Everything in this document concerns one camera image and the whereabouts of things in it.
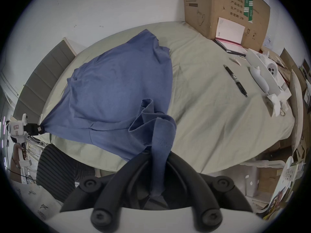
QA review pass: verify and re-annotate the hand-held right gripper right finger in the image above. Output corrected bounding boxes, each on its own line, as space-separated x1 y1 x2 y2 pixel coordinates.
166 151 253 231

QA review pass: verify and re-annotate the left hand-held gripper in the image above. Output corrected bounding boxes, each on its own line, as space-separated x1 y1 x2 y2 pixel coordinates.
6 114 46 167

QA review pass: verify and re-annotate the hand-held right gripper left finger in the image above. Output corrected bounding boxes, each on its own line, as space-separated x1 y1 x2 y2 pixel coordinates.
60 150 153 230

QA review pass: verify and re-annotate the blue shirt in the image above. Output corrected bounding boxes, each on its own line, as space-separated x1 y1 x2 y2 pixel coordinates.
39 29 177 199

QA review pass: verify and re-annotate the person's left forearm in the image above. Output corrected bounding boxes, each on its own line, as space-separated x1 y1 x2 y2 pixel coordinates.
9 155 23 183

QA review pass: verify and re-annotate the person's left hand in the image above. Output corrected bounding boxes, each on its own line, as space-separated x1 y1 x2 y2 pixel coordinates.
12 143 26 165

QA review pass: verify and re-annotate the grey padded headboard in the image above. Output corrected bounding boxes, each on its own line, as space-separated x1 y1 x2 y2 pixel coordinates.
13 39 77 130

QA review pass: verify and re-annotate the black marker pen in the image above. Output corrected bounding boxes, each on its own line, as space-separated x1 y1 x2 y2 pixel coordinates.
223 65 248 98

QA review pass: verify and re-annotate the white open booklet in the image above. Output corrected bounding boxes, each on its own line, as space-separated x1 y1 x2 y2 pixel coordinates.
215 17 246 57

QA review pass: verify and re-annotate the large brown cardboard carton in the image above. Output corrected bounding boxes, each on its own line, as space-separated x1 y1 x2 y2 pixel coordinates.
182 0 271 53

